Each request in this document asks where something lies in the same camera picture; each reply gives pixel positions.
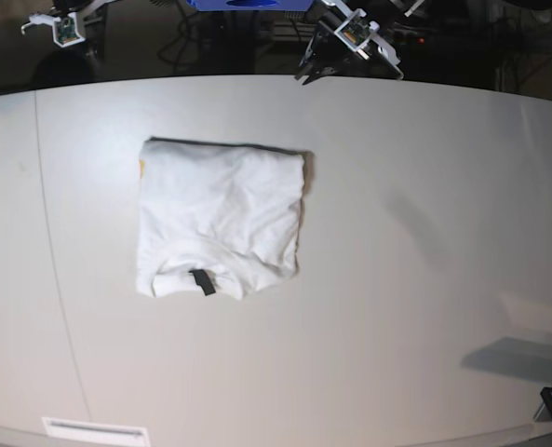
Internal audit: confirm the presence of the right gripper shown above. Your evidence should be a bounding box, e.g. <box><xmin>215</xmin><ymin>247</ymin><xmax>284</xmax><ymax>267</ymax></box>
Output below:
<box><xmin>20</xmin><ymin>0</ymin><xmax>114</xmax><ymax>35</ymax></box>

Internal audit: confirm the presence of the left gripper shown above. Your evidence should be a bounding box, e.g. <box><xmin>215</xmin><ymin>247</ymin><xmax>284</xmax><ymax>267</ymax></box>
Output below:
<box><xmin>294</xmin><ymin>1</ymin><xmax>404</xmax><ymax>85</ymax></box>

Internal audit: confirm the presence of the white printed T-shirt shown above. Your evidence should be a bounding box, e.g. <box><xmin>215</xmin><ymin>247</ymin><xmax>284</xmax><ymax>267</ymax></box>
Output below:
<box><xmin>135</xmin><ymin>138</ymin><xmax>306</xmax><ymax>299</ymax></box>

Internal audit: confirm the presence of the black power strip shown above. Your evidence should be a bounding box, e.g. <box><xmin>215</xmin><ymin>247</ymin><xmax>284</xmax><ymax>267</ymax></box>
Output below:
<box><xmin>258</xmin><ymin>20</ymin><xmax>427</xmax><ymax>45</ymax></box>

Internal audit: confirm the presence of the white paper label sheet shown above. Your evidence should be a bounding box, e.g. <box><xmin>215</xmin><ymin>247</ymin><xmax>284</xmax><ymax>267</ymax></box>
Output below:
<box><xmin>42</xmin><ymin>417</ymin><xmax>151</xmax><ymax>447</ymax></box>

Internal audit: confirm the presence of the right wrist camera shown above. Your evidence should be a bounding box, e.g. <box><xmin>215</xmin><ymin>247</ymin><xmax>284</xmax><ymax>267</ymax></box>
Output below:
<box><xmin>52</xmin><ymin>12</ymin><xmax>85</xmax><ymax>47</ymax></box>

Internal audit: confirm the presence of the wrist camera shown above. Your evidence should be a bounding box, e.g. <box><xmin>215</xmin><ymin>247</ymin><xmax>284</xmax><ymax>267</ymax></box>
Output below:
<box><xmin>52</xmin><ymin>12</ymin><xmax>85</xmax><ymax>47</ymax></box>
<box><xmin>334</xmin><ymin>11</ymin><xmax>380</xmax><ymax>52</ymax></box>

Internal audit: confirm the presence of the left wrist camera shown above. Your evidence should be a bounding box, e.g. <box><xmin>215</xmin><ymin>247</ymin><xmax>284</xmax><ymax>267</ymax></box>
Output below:
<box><xmin>334</xmin><ymin>11</ymin><xmax>380</xmax><ymax>52</ymax></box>

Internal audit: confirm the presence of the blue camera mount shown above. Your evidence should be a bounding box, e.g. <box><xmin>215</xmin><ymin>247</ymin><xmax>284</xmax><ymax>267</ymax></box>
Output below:
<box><xmin>188</xmin><ymin>0</ymin><xmax>313</xmax><ymax>12</ymax></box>

